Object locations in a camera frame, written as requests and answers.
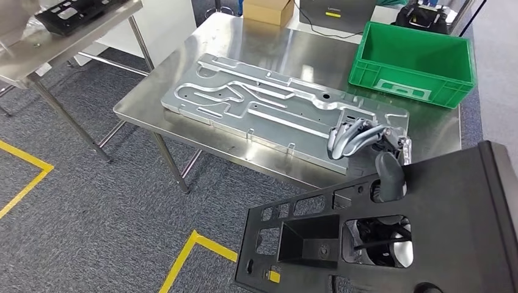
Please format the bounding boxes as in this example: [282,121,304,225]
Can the brown cardboard box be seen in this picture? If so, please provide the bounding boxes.
[243,0,296,27]

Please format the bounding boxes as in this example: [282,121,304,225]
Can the clear plastic wrap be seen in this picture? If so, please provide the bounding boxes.
[0,0,45,51]

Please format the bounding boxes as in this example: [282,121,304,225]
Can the stainless steel side table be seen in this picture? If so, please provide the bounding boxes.
[0,0,155,164]

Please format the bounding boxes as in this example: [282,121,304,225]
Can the thin black pole stand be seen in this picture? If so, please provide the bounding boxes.
[458,0,487,38]

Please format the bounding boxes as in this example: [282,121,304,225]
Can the black plastic licence plate frame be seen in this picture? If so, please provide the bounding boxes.
[235,140,518,293]
[34,0,130,37]

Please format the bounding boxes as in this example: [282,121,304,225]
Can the white cabinet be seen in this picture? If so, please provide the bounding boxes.
[73,0,197,68]

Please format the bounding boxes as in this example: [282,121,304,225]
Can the stainless steel workbench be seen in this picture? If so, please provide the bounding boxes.
[113,12,462,194]

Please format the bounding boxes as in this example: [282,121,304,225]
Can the grey laptop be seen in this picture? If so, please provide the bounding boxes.
[298,0,377,35]

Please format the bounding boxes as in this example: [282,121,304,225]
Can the green plastic crate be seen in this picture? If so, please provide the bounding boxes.
[348,21,478,110]

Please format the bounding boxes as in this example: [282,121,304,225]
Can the black device with silver frame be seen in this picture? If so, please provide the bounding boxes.
[394,2,450,35]

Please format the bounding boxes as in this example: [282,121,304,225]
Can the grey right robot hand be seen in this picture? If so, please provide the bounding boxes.
[327,117,413,203]

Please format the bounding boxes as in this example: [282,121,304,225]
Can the black laptop cable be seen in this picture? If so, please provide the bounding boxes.
[293,0,363,40]

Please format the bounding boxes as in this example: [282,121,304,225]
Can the aluminium fixture plate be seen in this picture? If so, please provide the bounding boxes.
[160,52,410,175]

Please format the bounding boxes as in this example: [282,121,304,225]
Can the yellow floor tape square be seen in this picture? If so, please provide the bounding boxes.
[159,230,281,293]
[0,139,54,220]

